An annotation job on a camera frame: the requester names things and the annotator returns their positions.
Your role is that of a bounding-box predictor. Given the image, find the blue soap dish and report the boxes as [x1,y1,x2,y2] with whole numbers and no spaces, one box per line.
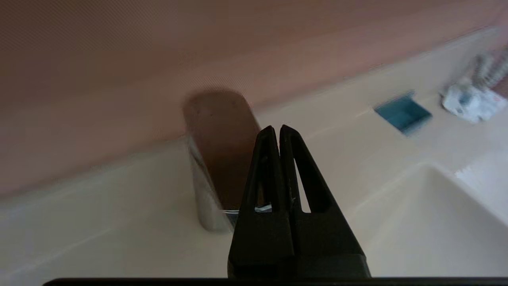
[374,91,433,136]

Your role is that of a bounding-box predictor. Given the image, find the chrome faucet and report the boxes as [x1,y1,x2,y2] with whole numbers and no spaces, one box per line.
[183,91,263,233]

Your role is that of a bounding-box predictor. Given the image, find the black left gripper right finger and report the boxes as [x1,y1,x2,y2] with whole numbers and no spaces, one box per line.
[279,124,366,257]

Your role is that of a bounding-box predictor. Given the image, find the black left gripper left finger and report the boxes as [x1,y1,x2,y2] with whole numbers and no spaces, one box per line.
[228,126,295,278]

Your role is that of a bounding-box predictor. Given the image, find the white ceramic sink basin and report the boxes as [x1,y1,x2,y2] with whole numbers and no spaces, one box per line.
[254,91,508,278]

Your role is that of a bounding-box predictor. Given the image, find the white printed paper packet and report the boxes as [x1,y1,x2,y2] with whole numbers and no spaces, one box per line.
[441,77,508,124]

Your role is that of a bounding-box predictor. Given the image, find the white corrugated hose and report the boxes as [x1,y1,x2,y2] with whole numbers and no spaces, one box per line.
[474,50,508,90]

